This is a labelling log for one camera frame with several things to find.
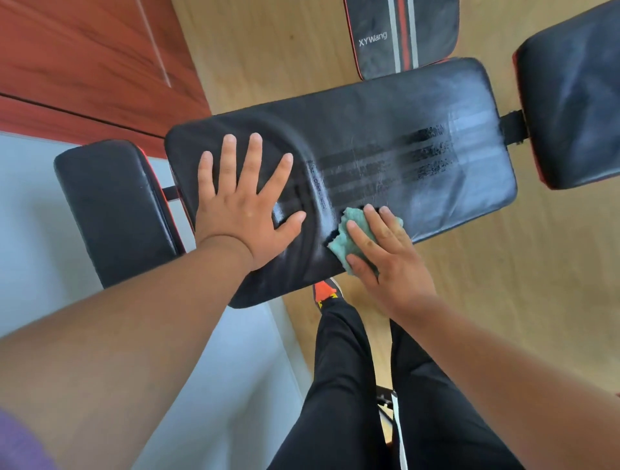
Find person's left hand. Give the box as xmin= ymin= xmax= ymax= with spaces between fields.
xmin=194 ymin=133 xmax=307 ymax=272

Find person's right hand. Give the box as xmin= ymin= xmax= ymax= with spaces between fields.
xmin=345 ymin=203 xmax=439 ymax=320

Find green cleaning cloth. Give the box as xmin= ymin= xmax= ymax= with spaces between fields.
xmin=327 ymin=207 xmax=404 ymax=277

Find black bench with headrest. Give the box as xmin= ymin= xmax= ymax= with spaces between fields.
xmin=54 ymin=0 xmax=620 ymax=309

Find person's right forearm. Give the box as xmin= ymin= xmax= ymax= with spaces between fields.
xmin=392 ymin=295 xmax=620 ymax=470

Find person's left forearm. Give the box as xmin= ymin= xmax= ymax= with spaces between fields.
xmin=0 ymin=237 xmax=255 ymax=470

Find person's left red black shoe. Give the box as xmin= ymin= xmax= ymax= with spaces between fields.
xmin=312 ymin=278 xmax=345 ymax=311

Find person's black trousers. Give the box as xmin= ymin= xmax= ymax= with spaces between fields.
xmin=269 ymin=295 xmax=526 ymax=470

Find red-brown wooden door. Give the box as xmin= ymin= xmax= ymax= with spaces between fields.
xmin=0 ymin=0 xmax=212 ymax=159

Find black striped sit-up bench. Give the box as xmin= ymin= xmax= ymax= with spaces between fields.
xmin=344 ymin=0 xmax=460 ymax=81

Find purple sleeve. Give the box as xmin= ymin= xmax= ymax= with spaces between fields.
xmin=0 ymin=410 xmax=59 ymax=470

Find white cord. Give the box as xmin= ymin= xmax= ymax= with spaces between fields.
xmin=391 ymin=392 xmax=409 ymax=470

